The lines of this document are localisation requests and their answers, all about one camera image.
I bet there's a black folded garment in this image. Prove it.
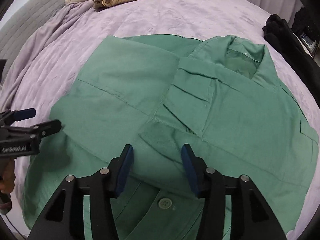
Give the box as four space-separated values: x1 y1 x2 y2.
263 14 319 76

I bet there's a green work shirt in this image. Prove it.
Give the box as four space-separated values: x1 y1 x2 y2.
22 35 319 239

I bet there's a person's left hand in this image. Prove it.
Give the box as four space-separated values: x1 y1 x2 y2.
0 159 16 194

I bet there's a grey quilted headboard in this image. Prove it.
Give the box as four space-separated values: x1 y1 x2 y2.
1 0 65 80

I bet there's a lilac plush bed blanket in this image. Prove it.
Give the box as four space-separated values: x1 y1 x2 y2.
1 0 319 239

